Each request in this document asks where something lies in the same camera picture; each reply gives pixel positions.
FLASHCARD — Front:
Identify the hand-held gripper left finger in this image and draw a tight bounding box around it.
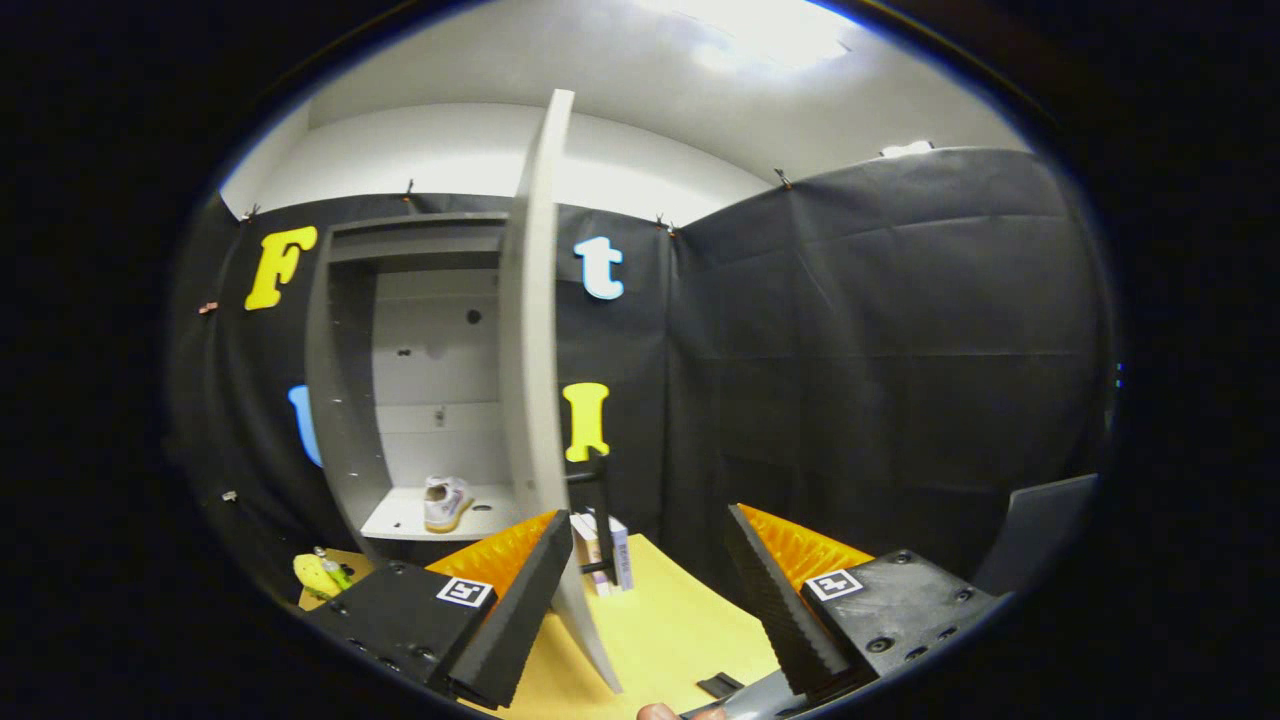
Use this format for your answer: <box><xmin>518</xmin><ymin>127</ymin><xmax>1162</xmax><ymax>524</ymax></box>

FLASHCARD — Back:
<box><xmin>305</xmin><ymin>510</ymin><xmax>576</xmax><ymax>711</ymax></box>

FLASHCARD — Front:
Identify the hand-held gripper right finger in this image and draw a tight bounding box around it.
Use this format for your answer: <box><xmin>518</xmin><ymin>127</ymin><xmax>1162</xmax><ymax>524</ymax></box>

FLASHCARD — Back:
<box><xmin>724</xmin><ymin>503</ymin><xmax>1001</xmax><ymax>701</ymax></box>

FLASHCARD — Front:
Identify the white shoe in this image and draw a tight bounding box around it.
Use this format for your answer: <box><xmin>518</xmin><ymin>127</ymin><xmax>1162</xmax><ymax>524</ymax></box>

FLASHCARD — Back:
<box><xmin>422</xmin><ymin>475</ymin><xmax>475</xmax><ymax>534</ymax></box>

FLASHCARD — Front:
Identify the black door handle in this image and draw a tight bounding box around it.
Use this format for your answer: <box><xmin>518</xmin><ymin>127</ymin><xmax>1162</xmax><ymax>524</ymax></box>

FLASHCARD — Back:
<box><xmin>566</xmin><ymin>447</ymin><xmax>616</xmax><ymax>586</ymax></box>

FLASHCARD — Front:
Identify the beige shoe cabinet door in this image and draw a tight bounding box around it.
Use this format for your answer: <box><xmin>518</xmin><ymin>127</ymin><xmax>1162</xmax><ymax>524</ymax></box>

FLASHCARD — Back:
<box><xmin>497</xmin><ymin>88</ymin><xmax>623</xmax><ymax>694</ymax></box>

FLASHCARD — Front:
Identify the grey shoe cabinet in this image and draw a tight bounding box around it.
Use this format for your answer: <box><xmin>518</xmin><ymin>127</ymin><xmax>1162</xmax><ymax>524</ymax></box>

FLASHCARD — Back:
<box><xmin>305</xmin><ymin>212</ymin><xmax>541</xmax><ymax>561</ymax></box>

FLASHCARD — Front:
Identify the green bottle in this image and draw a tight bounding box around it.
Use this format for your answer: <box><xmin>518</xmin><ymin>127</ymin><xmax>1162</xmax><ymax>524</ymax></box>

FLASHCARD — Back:
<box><xmin>312</xmin><ymin>546</ymin><xmax>353</xmax><ymax>591</ymax></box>

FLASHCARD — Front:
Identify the yellow plush toy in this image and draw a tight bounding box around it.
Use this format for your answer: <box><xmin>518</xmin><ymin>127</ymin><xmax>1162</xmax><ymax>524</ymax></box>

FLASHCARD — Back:
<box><xmin>293</xmin><ymin>553</ymin><xmax>346</xmax><ymax>601</ymax></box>

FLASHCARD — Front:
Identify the black backdrop cloth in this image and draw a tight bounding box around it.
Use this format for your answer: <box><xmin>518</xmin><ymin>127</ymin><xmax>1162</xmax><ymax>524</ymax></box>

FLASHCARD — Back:
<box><xmin>165</xmin><ymin>148</ymin><xmax>1116</xmax><ymax>641</ymax></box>

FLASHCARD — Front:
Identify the long ceiling light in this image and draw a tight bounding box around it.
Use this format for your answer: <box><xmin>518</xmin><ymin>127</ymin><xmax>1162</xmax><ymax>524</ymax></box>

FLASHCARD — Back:
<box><xmin>640</xmin><ymin>0</ymin><xmax>861</xmax><ymax>71</ymax></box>

